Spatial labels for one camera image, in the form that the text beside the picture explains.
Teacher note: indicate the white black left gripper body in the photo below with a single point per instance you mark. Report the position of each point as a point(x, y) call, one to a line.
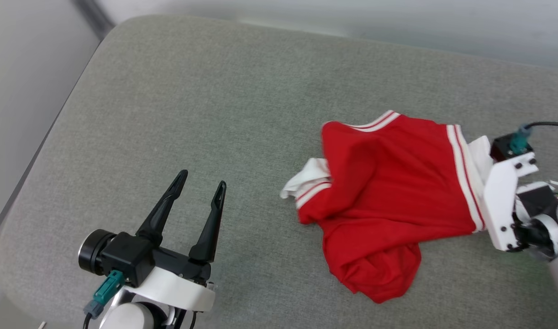
point(178, 285)

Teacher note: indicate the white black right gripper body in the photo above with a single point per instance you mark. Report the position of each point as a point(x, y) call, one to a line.
point(500, 201)

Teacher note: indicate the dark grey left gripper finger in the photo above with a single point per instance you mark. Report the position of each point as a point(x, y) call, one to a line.
point(162, 212)
point(210, 228)

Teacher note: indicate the red white-trimmed garment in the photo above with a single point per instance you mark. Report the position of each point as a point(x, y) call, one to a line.
point(388, 192)

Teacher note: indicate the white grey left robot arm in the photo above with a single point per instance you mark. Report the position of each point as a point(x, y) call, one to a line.
point(133, 317)

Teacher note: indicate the grey fabric sofa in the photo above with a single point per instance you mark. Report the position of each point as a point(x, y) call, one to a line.
point(206, 105)

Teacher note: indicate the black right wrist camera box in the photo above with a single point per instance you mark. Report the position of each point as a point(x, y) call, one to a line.
point(502, 147)

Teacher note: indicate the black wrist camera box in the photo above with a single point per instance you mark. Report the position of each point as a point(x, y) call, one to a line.
point(502, 147)
point(123, 256)

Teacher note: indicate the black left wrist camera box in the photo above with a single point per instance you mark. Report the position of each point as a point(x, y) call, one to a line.
point(123, 256)

